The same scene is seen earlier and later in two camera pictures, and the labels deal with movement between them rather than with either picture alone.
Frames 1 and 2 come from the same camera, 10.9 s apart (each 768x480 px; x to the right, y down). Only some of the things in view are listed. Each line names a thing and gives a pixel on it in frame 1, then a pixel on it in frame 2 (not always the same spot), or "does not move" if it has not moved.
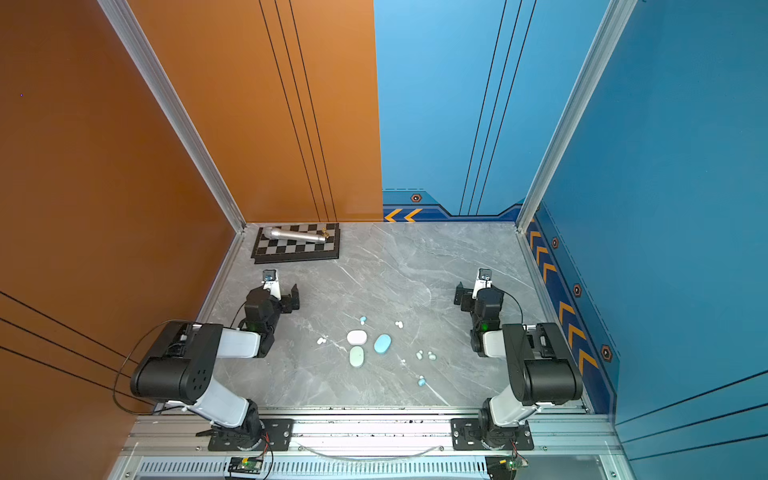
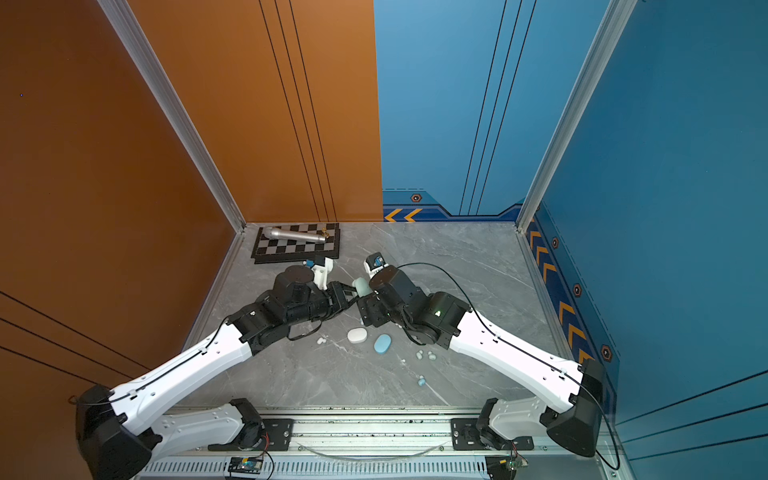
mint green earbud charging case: (356, 356) → (361, 286)
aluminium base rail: (363, 444) does not move
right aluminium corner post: (616, 20) does not move
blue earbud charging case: (382, 344) does not move
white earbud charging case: (356, 337) does not move
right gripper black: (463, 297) → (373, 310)
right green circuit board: (503, 467) does not move
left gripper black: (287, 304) → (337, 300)
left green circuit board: (252, 465) does not move
